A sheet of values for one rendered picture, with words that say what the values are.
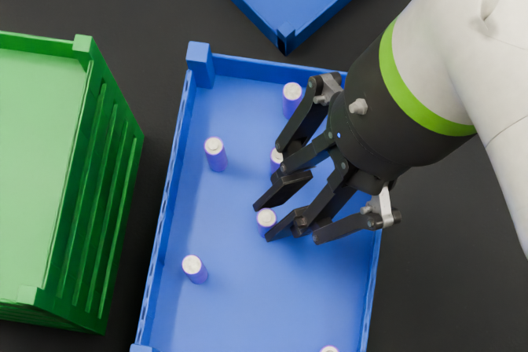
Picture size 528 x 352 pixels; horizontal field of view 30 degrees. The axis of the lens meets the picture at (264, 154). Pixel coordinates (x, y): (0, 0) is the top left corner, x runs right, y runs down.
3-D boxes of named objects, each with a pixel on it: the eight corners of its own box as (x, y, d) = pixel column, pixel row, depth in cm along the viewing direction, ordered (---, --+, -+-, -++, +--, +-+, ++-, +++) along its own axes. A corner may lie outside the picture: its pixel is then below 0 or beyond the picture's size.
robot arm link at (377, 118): (346, 23, 63) (403, 152, 61) (485, -2, 68) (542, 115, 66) (308, 66, 68) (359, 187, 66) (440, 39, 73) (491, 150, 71)
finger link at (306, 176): (284, 185, 83) (280, 177, 83) (254, 212, 89) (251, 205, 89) (313, 177, 84) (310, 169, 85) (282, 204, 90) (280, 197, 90)
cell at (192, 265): (203, 255, 87) (209, 266, 93) (183, 252, 87) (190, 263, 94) (199, 276, 87) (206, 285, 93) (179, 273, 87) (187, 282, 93)
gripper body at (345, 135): (464, 152, 70) (401, 197, 78) (417, 47, 72) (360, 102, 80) (379, 175, 66) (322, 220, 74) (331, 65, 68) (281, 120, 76)
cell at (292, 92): (303, 83, 91) (302, 104, 97) (284, 80, 91) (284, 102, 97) (300, 101, 91) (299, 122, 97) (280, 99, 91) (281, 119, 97)
